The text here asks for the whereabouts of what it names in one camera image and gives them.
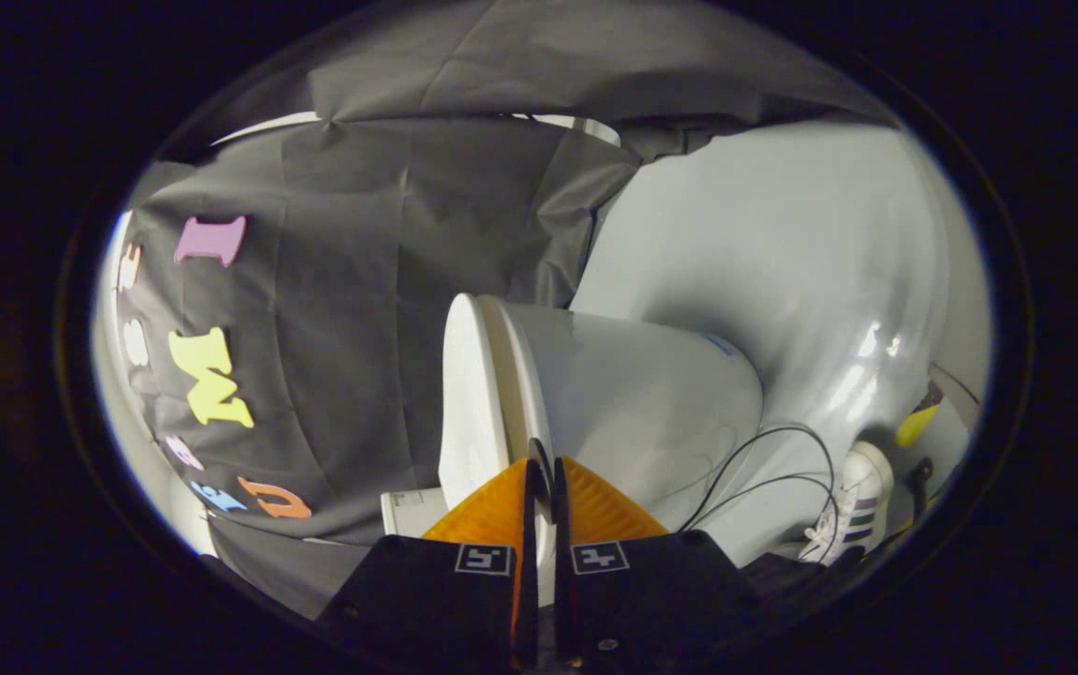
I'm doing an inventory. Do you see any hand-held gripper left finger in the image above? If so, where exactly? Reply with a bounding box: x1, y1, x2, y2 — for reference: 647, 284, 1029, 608
314, 457, 542, 671

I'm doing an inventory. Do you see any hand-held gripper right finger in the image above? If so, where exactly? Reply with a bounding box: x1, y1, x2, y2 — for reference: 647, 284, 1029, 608
553, 457, 784, 671

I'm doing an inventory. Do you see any white toilet lid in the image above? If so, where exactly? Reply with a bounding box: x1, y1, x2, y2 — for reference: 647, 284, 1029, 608
439, 293, 556, 512

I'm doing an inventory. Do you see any person's white sneaker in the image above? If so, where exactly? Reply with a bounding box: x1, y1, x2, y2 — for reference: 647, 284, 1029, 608
800, 441, 896, 566

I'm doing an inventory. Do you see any small yellow object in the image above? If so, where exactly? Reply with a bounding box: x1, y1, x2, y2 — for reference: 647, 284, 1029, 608
894, 405, 943, 449

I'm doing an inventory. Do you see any thin black cable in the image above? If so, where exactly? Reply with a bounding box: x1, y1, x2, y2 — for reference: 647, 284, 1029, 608
678, 426, 842, 565

